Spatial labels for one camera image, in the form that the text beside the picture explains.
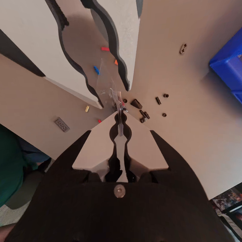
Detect small clear plastic bag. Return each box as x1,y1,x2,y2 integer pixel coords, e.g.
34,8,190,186
95,58,130,137

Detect blue plastic bin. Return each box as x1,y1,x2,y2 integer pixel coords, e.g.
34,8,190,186
208,27,242,105

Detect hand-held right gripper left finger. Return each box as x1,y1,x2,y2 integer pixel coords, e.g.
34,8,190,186
72,111,122,182

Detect colourful printed box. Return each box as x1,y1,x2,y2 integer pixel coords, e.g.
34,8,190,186
210,183,242,242

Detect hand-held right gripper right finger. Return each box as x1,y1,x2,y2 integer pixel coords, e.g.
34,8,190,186
121,111,169,183

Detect dark grey lego plate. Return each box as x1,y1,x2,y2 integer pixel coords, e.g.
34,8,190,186
54,117,70,132

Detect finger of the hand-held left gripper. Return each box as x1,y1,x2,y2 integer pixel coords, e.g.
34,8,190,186
0,0,104,109
80,0,141,92

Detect black lego wedge piece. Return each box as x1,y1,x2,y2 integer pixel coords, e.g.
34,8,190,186
130,99,143,109

